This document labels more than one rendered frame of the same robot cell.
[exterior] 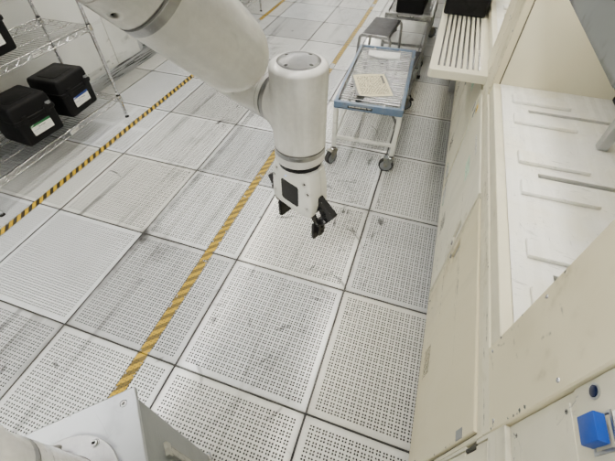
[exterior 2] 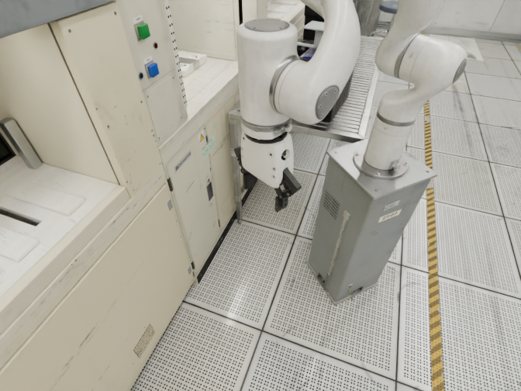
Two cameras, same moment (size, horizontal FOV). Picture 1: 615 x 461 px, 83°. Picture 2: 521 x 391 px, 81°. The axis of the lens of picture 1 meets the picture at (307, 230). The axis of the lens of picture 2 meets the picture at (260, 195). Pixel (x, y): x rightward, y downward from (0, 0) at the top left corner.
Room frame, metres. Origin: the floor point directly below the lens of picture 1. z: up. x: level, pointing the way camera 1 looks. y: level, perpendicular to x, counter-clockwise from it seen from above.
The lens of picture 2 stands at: (0.94, 0.02, 1.45)
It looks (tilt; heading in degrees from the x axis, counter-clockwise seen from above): 44 degrees down; 182
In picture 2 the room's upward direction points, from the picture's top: straight up
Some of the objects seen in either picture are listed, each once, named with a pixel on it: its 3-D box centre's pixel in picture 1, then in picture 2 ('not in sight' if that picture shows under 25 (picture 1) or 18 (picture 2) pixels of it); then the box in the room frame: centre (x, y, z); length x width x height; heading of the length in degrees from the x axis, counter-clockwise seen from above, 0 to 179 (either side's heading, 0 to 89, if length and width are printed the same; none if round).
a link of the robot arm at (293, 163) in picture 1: (298, 149); (267, 121); (0.49, 0.01, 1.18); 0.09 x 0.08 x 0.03; 46
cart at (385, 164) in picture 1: (376, 103); not in sight; (2.34, -0.50, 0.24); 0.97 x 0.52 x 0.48; 164
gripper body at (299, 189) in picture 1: (300, 178); (265, 151); (0.48, 0.01, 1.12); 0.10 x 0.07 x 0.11; 46
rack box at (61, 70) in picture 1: (64, 89); not in sight; (2.41, 1.74, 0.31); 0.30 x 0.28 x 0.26; 165
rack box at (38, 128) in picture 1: (25, 114); not in sight; (2.07, 1.84, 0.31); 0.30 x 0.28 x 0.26; 157
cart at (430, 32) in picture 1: (410, 24); not in sight; (3.93, -1.05, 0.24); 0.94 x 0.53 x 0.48; 161
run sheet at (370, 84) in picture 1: (372, 83); not in sight; (2.18, -0.42, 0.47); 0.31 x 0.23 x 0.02; 3
